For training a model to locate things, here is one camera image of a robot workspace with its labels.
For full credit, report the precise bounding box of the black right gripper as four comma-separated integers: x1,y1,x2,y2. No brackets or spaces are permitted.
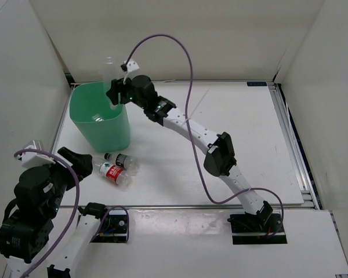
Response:
106,78,147,110

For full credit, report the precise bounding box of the clear bottle blue cap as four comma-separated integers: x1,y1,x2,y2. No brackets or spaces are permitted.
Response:
103,57,119,93

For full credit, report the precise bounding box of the clear bottle red label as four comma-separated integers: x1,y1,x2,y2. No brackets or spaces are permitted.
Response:
92,158,132,188

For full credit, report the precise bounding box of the clear bottle black label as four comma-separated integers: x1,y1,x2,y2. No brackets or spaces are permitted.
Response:
104,153,139,171

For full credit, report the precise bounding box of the clear bottle white label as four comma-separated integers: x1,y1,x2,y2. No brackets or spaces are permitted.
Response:
92,114,104,122

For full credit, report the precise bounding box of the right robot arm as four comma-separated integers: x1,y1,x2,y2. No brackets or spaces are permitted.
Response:
106,75,273,232

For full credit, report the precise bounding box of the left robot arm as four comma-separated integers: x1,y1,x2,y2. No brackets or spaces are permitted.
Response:
0,147,110,277

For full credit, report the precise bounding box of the green plastic bin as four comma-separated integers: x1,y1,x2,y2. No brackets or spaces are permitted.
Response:
69,82,131,152

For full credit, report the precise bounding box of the blue label sticker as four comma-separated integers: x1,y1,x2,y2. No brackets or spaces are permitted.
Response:
246,82,267,87

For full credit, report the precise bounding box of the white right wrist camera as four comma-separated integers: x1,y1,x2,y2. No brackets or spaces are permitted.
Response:
121,59,140,73

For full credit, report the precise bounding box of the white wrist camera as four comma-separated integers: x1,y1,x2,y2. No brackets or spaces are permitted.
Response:
15,140,55,169
121,59,140,73

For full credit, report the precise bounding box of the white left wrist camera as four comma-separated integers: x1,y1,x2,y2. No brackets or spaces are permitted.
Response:
15,140,55,169

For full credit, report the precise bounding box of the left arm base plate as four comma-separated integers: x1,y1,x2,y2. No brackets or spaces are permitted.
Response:
90,207,130,243

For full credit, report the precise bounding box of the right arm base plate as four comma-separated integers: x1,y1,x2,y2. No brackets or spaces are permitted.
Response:
227,213,288,245

